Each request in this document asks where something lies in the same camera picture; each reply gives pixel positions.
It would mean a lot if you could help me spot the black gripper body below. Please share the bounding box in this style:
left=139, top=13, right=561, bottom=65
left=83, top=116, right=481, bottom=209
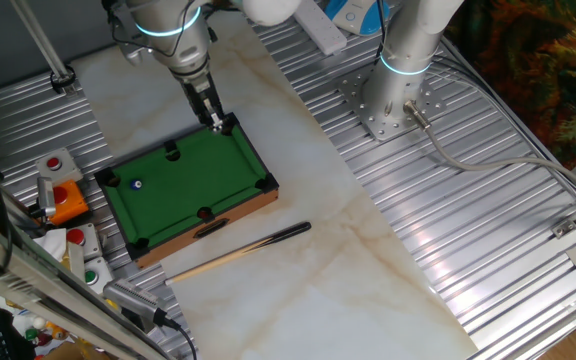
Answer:
left=180, top=72, right=222, bottom=124

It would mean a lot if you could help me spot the wooden pool cue black handle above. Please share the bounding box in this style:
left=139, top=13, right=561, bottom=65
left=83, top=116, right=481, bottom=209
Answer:
left=164, top=221, right=313, bottom=287

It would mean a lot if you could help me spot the green mini pool table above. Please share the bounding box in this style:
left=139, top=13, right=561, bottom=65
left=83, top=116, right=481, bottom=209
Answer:
left=92, top=111, right=280, bottom=269

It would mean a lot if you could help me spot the white power strip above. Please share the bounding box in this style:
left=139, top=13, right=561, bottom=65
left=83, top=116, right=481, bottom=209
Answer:
left=292, top=0, right=348, bottom=56

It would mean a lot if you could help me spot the black rod clamp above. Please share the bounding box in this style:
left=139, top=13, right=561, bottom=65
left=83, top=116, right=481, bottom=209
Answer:
left=50, top=64, right=78, bottom=95

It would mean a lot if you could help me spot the grey box small red button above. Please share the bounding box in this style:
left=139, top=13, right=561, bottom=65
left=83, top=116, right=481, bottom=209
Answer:
left=35, top=147, right=84, bottom=185

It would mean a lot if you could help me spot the orange box red button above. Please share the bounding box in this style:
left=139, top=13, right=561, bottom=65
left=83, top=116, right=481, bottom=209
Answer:
left=47, top=179, right=90, bottom=226

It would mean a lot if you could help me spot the blue white round device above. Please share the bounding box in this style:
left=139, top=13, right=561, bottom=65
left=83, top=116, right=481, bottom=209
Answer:
left=325, top=0, right=392, bottom=37

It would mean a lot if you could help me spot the metal stand rod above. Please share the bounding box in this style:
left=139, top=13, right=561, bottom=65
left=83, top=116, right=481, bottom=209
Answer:
left=10, top=0, right=72, bottom=84

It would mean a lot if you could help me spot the grey box large red button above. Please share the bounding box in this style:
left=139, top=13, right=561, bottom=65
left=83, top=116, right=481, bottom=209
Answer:
left=65, top=223, right=104, bottom=261

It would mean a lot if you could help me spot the white box green button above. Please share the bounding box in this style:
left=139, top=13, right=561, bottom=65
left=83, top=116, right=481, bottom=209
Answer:
left=82, top=256, right=115, bottom=295

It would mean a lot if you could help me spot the white crumpled tissue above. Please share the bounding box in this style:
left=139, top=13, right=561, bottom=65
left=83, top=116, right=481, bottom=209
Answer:
left=32, top=228, right=69, bottom=264

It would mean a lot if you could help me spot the colourful patterned cloth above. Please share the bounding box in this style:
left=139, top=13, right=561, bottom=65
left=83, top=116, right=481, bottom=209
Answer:
left=445, top=0, right=576, bottom=171

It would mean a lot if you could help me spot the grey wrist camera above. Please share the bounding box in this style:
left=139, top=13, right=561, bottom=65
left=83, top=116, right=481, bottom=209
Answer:
left=114, top=27, right=145, bottom=67

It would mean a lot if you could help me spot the small silver camera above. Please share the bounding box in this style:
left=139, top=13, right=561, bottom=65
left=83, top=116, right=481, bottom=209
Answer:
left=36, top=176, right=58, bottom=219

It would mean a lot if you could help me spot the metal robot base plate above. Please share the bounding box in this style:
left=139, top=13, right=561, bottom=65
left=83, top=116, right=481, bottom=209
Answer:
left=337, top=64, right=447, bottom=142

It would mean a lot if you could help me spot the silver depth camera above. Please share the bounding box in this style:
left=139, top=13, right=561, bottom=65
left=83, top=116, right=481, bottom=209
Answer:
left=102, top=278, right=169, bottom=334

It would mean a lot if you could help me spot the black camera cable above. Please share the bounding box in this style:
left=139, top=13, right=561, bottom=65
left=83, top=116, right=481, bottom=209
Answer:
left=162, top=317, right=199, bottom=360

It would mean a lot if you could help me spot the aluminium frame bar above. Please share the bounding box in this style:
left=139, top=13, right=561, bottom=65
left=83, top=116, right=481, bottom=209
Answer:
left=0, top=209, right=169, bottom=360

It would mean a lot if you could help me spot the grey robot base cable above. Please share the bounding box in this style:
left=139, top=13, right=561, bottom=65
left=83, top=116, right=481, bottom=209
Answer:
left=402, top=99, right=576, bottom=201

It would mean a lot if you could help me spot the small metal bracket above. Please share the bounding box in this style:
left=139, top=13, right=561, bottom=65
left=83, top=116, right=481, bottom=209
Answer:
left=551, top=219, right=576, bottom=239

